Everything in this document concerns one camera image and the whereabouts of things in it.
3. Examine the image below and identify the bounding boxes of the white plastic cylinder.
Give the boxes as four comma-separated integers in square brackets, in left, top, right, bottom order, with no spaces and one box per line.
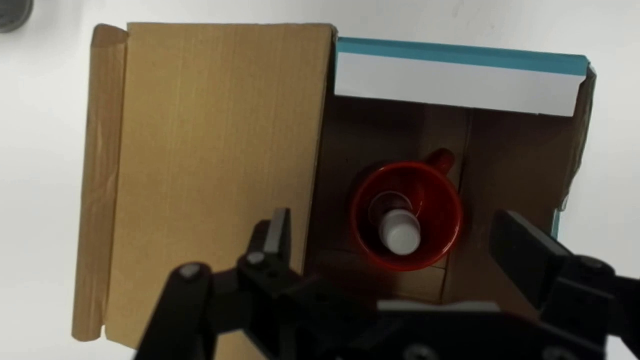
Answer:
[377,208,424,257]

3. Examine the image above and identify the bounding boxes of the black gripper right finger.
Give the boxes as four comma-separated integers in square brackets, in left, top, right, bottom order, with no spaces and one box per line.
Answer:
[488,208,640,350]

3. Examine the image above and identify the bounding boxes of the clear plastic cup dark contents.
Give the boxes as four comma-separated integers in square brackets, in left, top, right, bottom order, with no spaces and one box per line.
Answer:
[0,0,36,36]

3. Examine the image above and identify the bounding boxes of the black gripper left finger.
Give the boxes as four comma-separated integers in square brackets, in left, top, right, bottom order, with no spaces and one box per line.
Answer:
[136,205,315,360]

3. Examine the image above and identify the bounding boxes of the red cup with handle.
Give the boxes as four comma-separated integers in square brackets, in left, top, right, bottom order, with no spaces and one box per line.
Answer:
[348,146,466,271]

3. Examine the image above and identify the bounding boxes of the teal printed cardboard box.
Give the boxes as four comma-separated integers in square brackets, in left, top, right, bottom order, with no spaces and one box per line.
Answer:
[70,20,598,352]

